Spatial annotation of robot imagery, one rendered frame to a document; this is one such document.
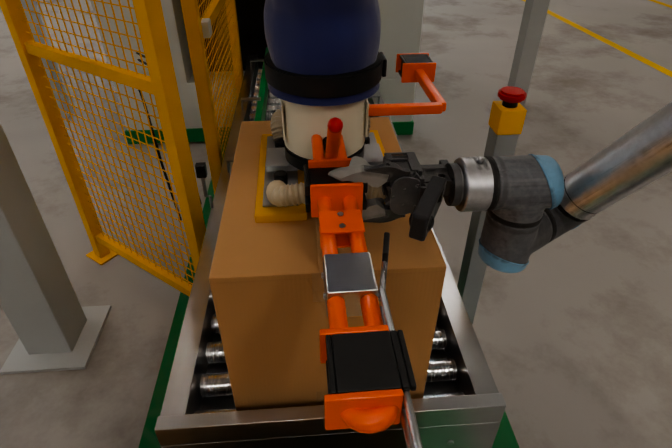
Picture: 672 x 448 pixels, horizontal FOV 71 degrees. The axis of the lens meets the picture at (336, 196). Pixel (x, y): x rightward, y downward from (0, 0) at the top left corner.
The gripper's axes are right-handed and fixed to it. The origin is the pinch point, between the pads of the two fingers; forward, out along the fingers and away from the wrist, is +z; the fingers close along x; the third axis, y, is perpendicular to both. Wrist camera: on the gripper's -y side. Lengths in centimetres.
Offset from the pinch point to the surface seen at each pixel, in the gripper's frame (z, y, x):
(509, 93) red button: -47, 47, -4
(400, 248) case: -11.7, 1.0, -12.6
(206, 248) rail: 34, 45, -49
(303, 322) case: 6.0, -4.3, -24.6
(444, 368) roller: -26, 4, -53
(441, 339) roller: -28, 12, -53
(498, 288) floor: -78, 79, -108
